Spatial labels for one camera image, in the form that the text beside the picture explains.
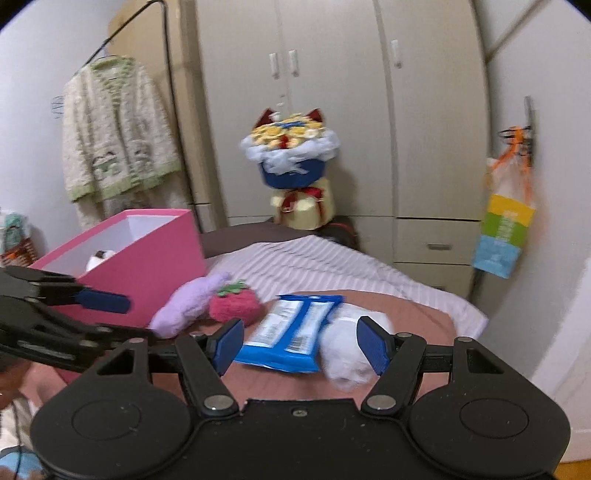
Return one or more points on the purple plush glove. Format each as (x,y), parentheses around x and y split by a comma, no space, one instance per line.
(184,304)

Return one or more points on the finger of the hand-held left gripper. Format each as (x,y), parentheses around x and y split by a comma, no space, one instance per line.
(104,302)
(55,337)

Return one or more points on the pink striped blanket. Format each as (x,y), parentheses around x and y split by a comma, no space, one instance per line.
(425,318)

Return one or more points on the black wall hook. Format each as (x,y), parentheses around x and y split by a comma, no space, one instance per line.
(527,115)

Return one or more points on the beige wardrobe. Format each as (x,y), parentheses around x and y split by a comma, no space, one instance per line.
(346,138)

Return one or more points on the colourful paper gift bag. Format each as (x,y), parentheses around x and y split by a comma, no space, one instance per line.
(503,230)

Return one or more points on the light wooden board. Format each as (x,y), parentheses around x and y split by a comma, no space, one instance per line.
(138,27)

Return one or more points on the pink strawberry plush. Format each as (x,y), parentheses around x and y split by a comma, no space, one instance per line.
(235,302)

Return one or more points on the black clothes rack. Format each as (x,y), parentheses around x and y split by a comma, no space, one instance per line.
(168,60)

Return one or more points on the pink cardboard box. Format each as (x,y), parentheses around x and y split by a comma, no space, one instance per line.
(152,267)

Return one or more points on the blue wet wipes pack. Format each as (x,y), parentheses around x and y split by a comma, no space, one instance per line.
(286,332)

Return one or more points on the cream and green fluffy cardigan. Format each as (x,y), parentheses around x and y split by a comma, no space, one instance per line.
(115,138)

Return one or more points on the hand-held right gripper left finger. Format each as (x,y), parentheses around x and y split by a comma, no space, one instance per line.
(228,345)

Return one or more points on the white striped bed sheet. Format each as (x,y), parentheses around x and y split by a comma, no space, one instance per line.
(323,267)

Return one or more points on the dark brown bed cover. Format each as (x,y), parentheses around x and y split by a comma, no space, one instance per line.
(240,235)

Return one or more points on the flower bouquet with blue wrap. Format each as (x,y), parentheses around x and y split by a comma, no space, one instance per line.
(291,170)

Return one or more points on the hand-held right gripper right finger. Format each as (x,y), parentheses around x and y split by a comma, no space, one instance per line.
(374,347)

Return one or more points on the white bath pouf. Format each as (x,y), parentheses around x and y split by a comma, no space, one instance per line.
(346,355)

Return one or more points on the wicker basket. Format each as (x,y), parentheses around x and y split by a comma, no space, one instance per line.
(18,249)

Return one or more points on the white and brown plush toy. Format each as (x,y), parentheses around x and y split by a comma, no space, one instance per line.
(99,261)

